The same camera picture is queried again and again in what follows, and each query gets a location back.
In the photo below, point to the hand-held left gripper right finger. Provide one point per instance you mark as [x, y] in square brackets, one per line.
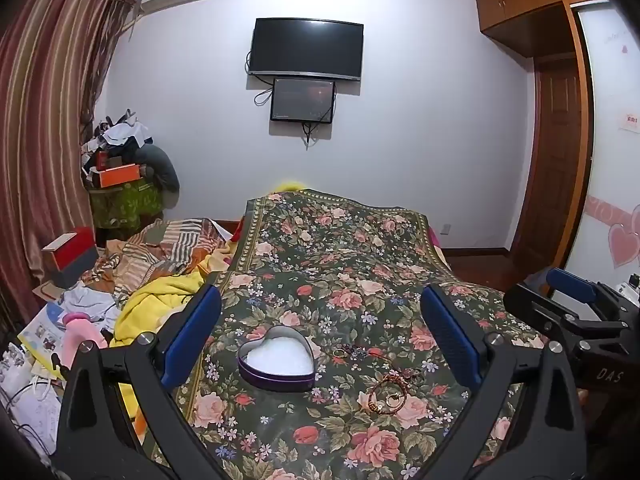
[450, 340]

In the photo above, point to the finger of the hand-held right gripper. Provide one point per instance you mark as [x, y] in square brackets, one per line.
[540, 305]
[575, 285]

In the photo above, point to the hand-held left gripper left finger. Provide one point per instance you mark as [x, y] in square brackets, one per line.
[192, 335]

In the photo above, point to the purple heart-shaped tin box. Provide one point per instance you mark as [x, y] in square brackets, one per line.
[275, 382]

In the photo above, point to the yellow cloth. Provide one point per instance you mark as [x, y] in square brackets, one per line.
[150, 305]

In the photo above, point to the pink heart sticker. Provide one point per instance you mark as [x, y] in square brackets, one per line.
[625, 245]

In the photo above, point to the striped orange blanket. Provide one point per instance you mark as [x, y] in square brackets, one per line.
[165, 245]

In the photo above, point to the light grey cloth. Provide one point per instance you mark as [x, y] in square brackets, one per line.
[90, 302]

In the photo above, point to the pink plush toy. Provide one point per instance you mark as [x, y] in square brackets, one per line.
[80, 330]

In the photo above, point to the brown wooden door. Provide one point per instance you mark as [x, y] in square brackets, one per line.
[550, 160]

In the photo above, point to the floral blanket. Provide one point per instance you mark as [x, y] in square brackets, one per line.
[325, 270]

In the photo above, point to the red box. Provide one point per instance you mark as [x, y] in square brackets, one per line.
[72, 255]

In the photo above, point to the green patterned cloth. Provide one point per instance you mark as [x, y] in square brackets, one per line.
[125, 205]

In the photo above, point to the picture book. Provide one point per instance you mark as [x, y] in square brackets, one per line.
[40, 335]

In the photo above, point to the dark grey jacket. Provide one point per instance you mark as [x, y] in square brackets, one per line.
[160, 165]

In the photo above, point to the orange box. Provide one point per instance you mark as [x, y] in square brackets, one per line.
[120, 174]

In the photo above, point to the white sliding wardrobe door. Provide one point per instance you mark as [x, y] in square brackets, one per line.
[610, 110]

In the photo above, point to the white plastic bag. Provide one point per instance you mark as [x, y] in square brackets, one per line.
[30, 410]

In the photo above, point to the yellow fabric bundle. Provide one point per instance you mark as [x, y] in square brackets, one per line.
[292, 186]

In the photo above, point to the pile of clothes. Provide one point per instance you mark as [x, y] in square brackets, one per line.
[122, 132]

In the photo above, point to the small black monitor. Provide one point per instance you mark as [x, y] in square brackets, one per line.
[302, 100]

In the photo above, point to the striped red curtain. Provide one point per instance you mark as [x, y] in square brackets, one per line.
[45, 110]

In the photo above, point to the wooden overhead cabinet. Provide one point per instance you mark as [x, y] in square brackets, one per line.
[510, 5]

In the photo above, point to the large black television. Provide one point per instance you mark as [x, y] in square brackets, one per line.
[305, 47]

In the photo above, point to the white wall socket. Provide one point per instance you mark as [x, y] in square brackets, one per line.
[445, 229]

